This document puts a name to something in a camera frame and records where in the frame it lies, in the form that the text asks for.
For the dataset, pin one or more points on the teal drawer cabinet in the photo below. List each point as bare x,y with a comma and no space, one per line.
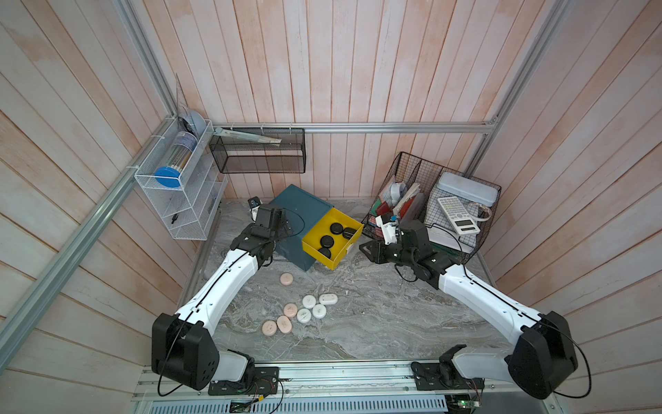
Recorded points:
302,212

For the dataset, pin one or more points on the white wire wall shelf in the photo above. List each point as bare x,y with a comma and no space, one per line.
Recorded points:
181,180

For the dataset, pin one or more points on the black mesh wall basket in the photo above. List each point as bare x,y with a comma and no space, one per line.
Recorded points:
243,157

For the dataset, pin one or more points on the white round earphone case right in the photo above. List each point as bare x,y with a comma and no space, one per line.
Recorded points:
319,311

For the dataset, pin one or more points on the black earphone case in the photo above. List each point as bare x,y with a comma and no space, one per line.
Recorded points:
325,252
327,241
348,233
336,229

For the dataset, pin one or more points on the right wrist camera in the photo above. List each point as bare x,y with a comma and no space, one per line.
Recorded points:
389,228

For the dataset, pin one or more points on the black wire desk organizer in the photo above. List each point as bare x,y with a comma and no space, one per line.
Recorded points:
412,169

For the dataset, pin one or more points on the blue capped clear tube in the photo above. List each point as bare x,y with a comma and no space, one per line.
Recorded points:
169,173

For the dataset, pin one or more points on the white round earphone case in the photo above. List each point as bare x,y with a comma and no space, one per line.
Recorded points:
309,302
304,316
319,311

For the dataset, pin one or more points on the pink round earphone case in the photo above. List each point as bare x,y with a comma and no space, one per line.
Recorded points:
284,324
269,328
290,310
286,279

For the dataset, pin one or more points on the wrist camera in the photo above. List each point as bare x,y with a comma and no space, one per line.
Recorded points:
389,228
254,205

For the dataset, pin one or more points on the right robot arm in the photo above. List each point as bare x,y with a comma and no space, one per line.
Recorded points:
542,352

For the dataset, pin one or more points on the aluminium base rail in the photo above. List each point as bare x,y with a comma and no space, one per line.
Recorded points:
339,387

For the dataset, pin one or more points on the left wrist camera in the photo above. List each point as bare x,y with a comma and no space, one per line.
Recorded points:
254,205

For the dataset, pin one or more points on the white round earphone case left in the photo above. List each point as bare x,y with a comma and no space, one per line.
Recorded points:
304,316

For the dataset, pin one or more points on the pink round earphone case middle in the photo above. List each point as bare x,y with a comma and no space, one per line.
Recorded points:
290,310

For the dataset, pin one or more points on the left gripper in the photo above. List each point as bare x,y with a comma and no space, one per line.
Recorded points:
284,227

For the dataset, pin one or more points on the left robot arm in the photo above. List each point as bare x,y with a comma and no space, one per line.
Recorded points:
183,348

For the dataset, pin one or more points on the white pencil case box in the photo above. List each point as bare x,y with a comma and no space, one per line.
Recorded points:
468,189

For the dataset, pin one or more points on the ruler in mesh basket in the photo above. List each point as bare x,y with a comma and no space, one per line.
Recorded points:
234,134

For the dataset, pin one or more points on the pink round earphone case lower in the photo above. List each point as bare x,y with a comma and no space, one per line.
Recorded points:
284,324

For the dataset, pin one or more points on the white oval earphone case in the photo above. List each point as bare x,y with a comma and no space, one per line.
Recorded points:
328,299

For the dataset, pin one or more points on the white calculator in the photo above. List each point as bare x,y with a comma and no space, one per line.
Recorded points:
458,216

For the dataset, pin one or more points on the grey round disc on shelf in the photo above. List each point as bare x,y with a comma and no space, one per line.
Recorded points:
192,122

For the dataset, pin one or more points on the yellow top drawer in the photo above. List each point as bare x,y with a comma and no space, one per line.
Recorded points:
342,246

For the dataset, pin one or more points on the white round earphone case top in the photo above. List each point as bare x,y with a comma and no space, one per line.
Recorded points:
309,302

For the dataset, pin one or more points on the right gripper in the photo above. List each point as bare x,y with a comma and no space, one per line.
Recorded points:
377,250

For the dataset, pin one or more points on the pink round earphone case leftmost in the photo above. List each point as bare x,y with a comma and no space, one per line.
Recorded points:
269,328

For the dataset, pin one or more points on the pink round earphone case far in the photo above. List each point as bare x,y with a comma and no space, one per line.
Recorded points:
286,279

